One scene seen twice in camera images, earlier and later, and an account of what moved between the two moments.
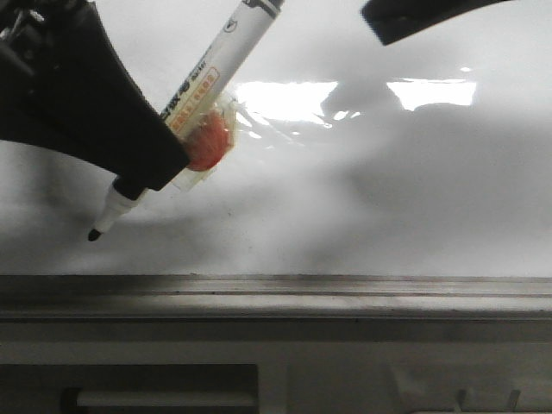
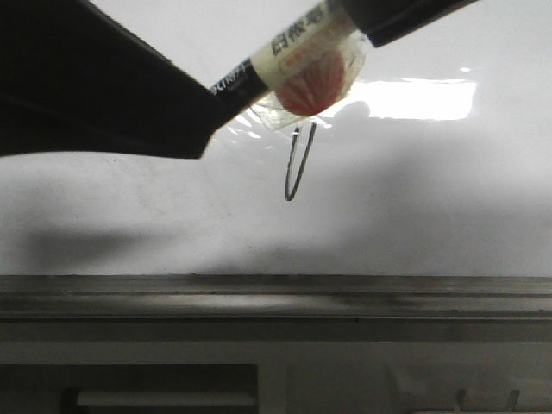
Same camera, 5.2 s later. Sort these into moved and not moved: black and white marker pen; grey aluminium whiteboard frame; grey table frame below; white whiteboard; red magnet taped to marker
Moved: black and white marker pen; red magnet taped to marker
Not moved: white whiteboard; grey table frame below; grey aluminium whiteboard frame
